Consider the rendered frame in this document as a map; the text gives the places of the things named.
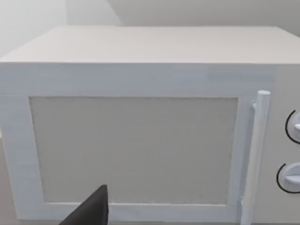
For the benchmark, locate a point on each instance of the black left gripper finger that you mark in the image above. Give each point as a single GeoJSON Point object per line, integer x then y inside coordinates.
{"type": "Point", "coordinates": [93, 208]}

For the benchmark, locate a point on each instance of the white microwave door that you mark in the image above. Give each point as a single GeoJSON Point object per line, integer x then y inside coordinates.
{"type": "Point", "coordinates": [133, 150]}

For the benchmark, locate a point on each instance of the pale microwave oven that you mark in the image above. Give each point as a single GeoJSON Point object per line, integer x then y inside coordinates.
{"type": "Point", "coordinates": [150, 47]}

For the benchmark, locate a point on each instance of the white microwave knob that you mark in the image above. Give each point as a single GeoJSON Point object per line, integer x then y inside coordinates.
{"type": "Point", "coordinates": [290, 179]}
{"type": "Point", "coordinates": [294, 127]}

